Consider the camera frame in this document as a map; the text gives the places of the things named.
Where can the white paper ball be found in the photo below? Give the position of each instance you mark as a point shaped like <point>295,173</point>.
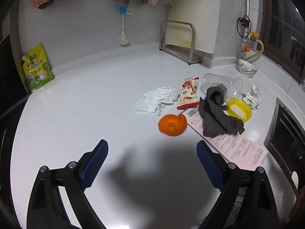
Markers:
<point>252,96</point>

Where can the grey perforated bin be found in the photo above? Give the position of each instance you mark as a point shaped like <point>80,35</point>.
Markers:
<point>236,210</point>

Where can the white patterned bowl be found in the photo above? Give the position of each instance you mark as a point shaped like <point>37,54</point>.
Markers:
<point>247,70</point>

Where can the dark window frame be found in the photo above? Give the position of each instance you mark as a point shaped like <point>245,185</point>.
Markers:
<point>286,28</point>

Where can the metal gas pipe with valves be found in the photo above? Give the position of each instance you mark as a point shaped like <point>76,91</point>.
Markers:
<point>247,7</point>

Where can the metal cutting board rack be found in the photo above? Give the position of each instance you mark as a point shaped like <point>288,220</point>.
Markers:
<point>193,40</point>

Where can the clear plastic cup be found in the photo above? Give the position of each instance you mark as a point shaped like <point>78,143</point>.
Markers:
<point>234,85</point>

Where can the white tissue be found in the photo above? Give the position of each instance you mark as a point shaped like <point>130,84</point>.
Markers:
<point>154,97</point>

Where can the white cutting board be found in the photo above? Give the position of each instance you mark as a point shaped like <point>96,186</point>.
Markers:
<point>202,16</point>

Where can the dark grey rag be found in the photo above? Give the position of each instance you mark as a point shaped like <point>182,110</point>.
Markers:
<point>214,119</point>

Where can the yellow plastic lid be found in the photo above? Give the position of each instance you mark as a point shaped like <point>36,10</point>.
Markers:
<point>247,113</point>

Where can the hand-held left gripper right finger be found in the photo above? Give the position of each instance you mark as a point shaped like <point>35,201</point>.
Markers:
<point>209,164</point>

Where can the pink printed paper slip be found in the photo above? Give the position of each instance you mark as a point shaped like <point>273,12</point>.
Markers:
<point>238,150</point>

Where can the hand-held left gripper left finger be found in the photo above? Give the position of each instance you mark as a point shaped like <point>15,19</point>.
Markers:
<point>95,162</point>

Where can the red white snack packet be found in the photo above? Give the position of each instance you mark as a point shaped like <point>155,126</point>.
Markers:
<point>189,93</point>

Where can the yellow seasoning pouch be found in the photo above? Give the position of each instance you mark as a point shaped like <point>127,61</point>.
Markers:
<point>37,69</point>

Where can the orange mandarin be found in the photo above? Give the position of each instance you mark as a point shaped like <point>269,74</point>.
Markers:
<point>171,125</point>

